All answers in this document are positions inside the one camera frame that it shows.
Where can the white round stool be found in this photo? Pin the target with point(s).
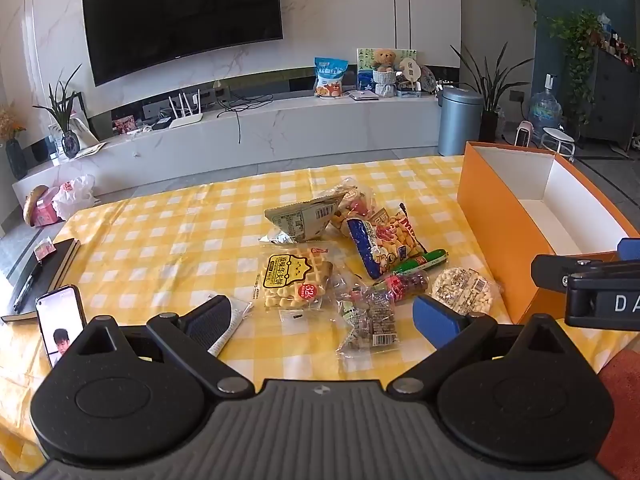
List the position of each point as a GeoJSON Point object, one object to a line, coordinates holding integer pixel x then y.
{"type": "Point", "coordinates": [559, 142]}

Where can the potted plant by bin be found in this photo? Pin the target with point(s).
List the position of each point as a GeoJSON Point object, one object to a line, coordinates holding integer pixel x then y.
{"type": "Point", "coordinates": [491, 83]}

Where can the smartphone on stand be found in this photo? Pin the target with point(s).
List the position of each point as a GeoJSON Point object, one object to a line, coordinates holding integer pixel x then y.
{"type": "Point", "coordinates": [61, 319]}

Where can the white wifi router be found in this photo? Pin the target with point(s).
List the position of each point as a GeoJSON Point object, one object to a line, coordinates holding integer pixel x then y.
{"type": "Point", "coordinates": [187, 111]}

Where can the white snack packet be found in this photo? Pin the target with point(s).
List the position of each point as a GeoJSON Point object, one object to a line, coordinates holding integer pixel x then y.
{"type": "Point", "coordinates": [238, 310]}

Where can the blue water jug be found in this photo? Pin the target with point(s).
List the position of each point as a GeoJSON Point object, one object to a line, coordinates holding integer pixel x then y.
{"type": "Point", "coordinates": [544, 110]}

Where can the clear mixed candy bag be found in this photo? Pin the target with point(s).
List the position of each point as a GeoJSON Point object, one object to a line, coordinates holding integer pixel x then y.
{"type": "Point", "coordinates": [369, 315]}

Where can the pink small heater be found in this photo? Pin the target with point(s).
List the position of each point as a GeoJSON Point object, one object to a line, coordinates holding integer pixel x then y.
{"type": "Point", "coordinates": [523, 134]}

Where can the potato sticks bag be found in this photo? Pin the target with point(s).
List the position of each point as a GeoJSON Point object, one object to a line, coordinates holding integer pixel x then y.
{"type": "Point", "coordinates": [304, 221]}

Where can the blue snack bag on console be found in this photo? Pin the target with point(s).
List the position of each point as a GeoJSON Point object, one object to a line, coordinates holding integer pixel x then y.
{"type": "Point", "coordinates": [329, 77]}

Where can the round rice cake packet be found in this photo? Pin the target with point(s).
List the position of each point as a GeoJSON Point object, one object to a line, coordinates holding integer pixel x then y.
{"type": "Point", "coordinates": [463, 290]}

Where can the dark vase dried flowers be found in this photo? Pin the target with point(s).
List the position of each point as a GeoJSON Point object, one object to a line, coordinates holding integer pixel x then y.
{"type": "Point", "coordinates": [11, 127]}

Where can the green candy tube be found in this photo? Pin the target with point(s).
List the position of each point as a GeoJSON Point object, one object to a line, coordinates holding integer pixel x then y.
{"type": "Point", "coordinates": [422, 262]}

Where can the glass vase with plant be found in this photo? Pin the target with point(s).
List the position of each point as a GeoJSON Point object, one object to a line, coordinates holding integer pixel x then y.
{"type": "Point", "coordinates": [60, 108]}

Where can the waffle snack packet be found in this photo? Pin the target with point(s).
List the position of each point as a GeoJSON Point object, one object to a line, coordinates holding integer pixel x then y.
{"type": "Point", "coordinates": [294, 277]}

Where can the black wall television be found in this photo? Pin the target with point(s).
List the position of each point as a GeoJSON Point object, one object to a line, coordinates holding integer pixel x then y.
{"type": "Point", "coordinates": [124, 36]}

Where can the hanging ivy plant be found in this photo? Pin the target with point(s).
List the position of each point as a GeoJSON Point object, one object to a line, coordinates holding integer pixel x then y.
{"type": "Point", "coordinates": [581, 33]}

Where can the pink tissue box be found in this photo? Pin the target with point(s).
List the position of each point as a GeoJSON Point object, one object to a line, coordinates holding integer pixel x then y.
{"type": "Point", "coordinates": [43, 213]}

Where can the white plastic bag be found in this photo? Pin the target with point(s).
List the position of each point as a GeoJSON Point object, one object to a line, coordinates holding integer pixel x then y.
{"type": "Point", "coordinates": [74, 195]}

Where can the orange cardboard box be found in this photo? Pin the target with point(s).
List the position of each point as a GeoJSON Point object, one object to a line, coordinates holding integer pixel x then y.
{"type": "Point", "coordinates": [521, 203]}

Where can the chocolate ball bottle red label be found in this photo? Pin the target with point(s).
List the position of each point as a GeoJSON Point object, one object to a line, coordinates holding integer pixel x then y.
{"type": "Point", "coordinates": [400, 286]}

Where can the grey metal trash bin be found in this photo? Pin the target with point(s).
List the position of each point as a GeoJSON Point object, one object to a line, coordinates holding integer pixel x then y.
{"type": "Point", "coordinates": [459, 120]}

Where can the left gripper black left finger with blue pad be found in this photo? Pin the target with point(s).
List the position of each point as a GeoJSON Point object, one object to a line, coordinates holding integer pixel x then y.
{"type": "Point", "coordinates": [185, 339]}

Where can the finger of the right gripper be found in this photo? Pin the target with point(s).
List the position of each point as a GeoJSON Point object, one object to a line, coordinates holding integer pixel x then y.
{"type": "Point", "coordinates": [628, 249]}
{"type": "Point", "coordinates": [552, 272]}

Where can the black notebook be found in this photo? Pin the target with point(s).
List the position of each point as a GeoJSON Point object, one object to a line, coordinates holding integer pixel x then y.
{"type": "Point", "coordinates": [37, 279]}

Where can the white marble tv console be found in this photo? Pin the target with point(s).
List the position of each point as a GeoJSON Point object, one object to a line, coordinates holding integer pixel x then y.
{"type": "Point", "coordinates": [281, 130]}

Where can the orange shrimp chips bag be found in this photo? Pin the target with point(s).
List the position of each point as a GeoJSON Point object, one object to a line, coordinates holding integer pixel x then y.
{"type": "Point", "coordinates": [384, 240]}

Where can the mixed fruit snack bag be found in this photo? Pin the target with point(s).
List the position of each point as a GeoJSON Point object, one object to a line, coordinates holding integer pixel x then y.
{"type": "Point", "coordinates": [358, 202]}

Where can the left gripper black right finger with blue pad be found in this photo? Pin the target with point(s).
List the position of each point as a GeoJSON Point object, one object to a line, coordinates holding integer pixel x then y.
{"type": "Point", "coordinates": [458, 339]}

